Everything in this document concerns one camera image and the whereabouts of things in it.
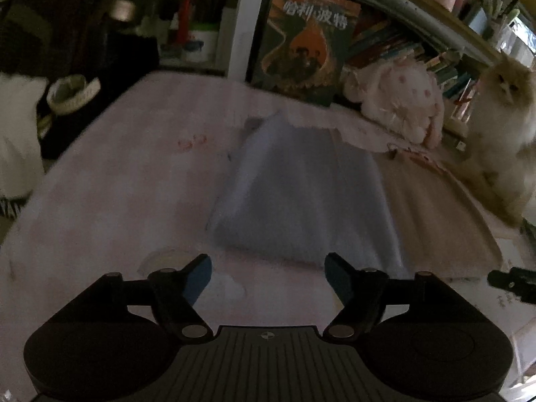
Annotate row of leaning books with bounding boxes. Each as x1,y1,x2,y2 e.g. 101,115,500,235
347,8,482,122

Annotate white pen cup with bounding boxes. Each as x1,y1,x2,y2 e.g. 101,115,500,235
186,29,220,65

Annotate striped cloth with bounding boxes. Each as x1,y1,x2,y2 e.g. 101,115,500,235
0,196,26,219

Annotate black bag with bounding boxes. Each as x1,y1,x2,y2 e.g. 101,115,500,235
38,33,160,160

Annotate pink plush toy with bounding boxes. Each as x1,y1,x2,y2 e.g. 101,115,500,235
343,56,447,147

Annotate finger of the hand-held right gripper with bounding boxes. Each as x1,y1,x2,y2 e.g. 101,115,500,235
488,267,536,302

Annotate dark illustrated book box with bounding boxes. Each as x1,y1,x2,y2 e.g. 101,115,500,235
251,0,363,107

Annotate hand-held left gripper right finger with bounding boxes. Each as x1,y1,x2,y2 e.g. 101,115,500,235
323,253,482,341

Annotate white fluffy fabric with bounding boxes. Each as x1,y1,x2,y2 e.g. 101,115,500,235
0,73,49,202

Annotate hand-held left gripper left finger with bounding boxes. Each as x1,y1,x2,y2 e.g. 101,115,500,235
54,254,212,342

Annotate bookshelf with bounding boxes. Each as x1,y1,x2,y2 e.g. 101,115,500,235
228,0,536,143

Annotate dark brown cloth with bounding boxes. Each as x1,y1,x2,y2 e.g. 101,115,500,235
0,0,122,80

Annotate blue cloth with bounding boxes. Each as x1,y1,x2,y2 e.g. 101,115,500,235
207,111,413,279

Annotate pink bed sheet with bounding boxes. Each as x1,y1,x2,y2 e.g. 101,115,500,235
0,71,536,402

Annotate striped woven strap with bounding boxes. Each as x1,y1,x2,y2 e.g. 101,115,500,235
46,74,101,115

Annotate beige cloth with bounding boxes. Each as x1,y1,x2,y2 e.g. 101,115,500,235
375,146,505,281

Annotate fluffy cream cat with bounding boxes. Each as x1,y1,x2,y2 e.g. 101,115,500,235
456,52,536,229

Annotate colourful upright books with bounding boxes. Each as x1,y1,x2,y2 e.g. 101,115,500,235
461,0,536,55

